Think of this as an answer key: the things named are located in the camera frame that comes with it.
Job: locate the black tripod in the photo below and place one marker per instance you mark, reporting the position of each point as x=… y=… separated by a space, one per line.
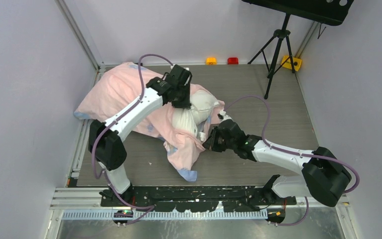
x=280 y=35

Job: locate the white pillow care label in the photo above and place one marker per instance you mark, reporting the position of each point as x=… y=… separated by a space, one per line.
x=201 y=135

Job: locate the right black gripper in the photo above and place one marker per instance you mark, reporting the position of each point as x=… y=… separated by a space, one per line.
x=211 y=143

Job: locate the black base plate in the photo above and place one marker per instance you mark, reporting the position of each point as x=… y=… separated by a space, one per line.
x=195 y=198

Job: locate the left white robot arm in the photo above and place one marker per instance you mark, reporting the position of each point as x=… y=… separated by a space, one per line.
x=106 y=139

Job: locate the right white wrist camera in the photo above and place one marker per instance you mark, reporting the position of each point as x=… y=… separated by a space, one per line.
x=222 y=115

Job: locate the red block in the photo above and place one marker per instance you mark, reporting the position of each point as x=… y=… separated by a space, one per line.
x=233 y=61

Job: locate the orange block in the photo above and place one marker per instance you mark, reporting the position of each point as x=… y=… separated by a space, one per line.
x=211 y=61

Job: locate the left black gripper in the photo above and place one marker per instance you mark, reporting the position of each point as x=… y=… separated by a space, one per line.
x=185 y=103

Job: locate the yellow block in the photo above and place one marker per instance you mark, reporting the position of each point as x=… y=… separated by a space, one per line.
x=291 y=63

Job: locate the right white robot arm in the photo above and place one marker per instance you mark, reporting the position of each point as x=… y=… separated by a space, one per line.
x=319 y=174

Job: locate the black overhead panel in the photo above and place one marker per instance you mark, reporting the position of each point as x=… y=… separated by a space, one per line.
x=331 y=13

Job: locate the white pillow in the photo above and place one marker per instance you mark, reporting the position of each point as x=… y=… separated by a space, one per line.
x=191 y=120

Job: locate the white slotted cable duct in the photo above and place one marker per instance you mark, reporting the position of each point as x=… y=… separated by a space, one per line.
x=112 y=214

